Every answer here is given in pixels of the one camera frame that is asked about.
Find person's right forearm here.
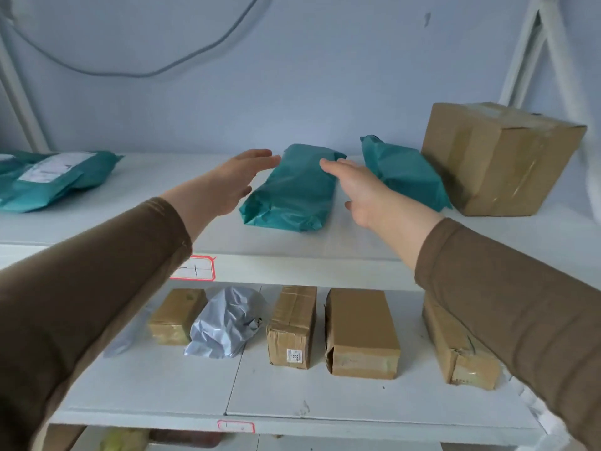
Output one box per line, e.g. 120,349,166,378
383,204,601,451

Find person's left hand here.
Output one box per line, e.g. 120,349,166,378
199,148,282,217

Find small box shelf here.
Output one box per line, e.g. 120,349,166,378
146,288,208,347

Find grey mailer bag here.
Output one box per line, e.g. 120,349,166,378
103,300,158,358
183,286,267,360

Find person's left forearm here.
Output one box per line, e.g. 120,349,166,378
0,180,222,451

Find narrow cardboard box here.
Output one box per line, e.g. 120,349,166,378
266,285,318,370

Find grey power cable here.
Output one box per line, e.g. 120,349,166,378
0,0,264,78

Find large cardboard box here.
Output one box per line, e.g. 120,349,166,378
421,101,588,217

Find teal mailer bag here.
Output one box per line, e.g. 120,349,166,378
360,134,453,213
238,143,347,232
0,150,124,214
0,152,34,177

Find person's right hand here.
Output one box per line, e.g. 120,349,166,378
319,158,415,232

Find white metal shelving rack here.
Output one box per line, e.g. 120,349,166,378
0,0,601,451

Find long taped cardboard box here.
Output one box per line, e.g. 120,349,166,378
421,291,502,391

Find cardboard box with torn flap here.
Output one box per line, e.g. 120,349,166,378
324,288,401,381

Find yellow plastic bag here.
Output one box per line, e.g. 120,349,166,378
98,428,151,451

